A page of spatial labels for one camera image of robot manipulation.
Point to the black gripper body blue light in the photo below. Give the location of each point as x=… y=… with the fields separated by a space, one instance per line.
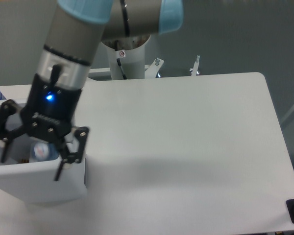
x=48 y=112

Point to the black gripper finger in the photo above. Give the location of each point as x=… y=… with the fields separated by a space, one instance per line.
x=14 y=141
x=81 y=135

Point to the crushed clear plastic bottle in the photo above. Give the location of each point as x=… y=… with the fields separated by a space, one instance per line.
x=41 y=152

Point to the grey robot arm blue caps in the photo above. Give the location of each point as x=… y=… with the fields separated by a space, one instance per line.
x=76 y=30

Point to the white trash can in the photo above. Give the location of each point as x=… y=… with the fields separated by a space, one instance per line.
x=34 y=182

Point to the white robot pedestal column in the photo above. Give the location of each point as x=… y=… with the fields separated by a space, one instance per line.
x=126 y=57

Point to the white base frame with bolts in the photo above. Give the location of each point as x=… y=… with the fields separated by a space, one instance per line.
x=157 y=69

